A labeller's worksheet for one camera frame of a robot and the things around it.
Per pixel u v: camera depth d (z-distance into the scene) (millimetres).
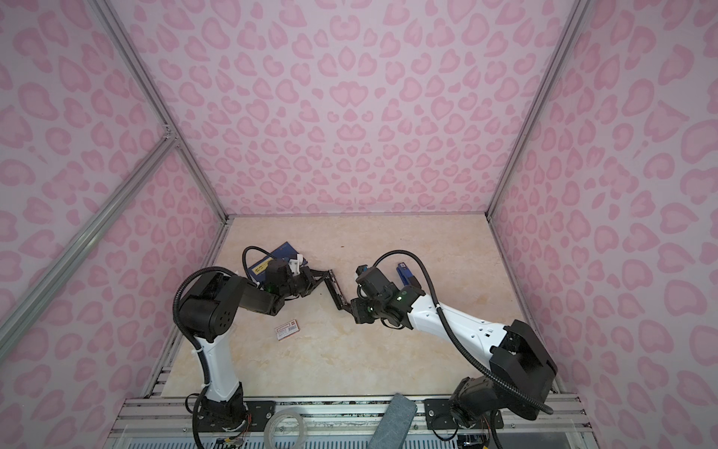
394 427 692
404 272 982
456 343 443
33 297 535
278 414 704
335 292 950
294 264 941
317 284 935
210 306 536
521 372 410
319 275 963
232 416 661
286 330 881
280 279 810
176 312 504
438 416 733
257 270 1006
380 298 611
